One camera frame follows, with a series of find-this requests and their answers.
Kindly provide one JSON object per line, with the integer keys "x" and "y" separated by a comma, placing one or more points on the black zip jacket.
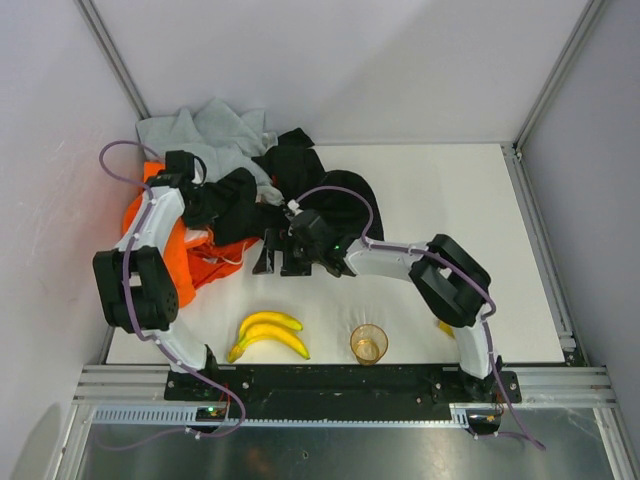
{"x": 344, "y": 199}

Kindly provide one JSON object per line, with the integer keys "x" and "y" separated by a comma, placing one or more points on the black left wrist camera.
{"x": 184, "y": 168}

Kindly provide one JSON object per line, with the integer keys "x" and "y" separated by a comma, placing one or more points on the right aluminium frame rail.
{"x": 569, "y": 338}

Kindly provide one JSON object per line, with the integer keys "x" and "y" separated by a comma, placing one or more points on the right aluminium frame post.
{"x": 561, "y": 68}

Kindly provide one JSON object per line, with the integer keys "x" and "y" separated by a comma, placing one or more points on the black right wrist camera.
{"x": 311, "y": 231}

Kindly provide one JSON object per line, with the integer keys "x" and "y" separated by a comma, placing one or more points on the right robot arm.
{"x": 451, "y": 283}

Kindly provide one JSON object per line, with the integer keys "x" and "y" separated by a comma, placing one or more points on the aluminium frame post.
{"x": 107, "y": 45}
{"x": 561, "y": 68}

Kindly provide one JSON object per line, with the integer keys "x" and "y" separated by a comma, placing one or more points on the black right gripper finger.
{"x": 266, "y": 260}
{"x": 294, "y": 264}

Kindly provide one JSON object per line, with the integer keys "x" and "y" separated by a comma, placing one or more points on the yellow banana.
{"x": 290, "y": 340}
{"x": 272, "y": 320}

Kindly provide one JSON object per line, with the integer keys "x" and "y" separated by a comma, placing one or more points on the amber plastic cup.
{"x": 368, "y": 343}

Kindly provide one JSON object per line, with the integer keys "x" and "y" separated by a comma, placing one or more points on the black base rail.
{"x": 343, "y": 393}

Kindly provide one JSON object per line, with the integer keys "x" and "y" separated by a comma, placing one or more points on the lower yellow banana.
{"x": 290, "y": 340}

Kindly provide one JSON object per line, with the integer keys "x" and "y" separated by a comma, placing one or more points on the yellow cube block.
{"x": 447, "y": 329}

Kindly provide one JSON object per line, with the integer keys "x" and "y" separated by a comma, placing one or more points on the upper yellow banana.
{"x": 272, "y": 320}

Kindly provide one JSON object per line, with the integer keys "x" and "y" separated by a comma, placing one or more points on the grey cloth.
{"x": 222, "y": 138}

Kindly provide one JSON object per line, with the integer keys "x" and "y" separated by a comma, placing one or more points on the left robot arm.
{"x": 135, "y": 288}

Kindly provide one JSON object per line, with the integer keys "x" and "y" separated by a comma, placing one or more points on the orange cloth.
{"x": 198, "y": 256}

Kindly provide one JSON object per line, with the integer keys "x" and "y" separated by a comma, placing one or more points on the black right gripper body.
{"x": 282, "y": 248}

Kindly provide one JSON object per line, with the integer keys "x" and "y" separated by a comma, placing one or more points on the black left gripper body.
{"x": 201, "y": 211}

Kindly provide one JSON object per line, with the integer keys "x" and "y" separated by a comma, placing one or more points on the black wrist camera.
{"x": 184, "y": 168}
{"x": 311, "y": 231}

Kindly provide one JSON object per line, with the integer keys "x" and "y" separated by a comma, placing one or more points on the left aluminium frame post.
{"x": 107, "y": 45}

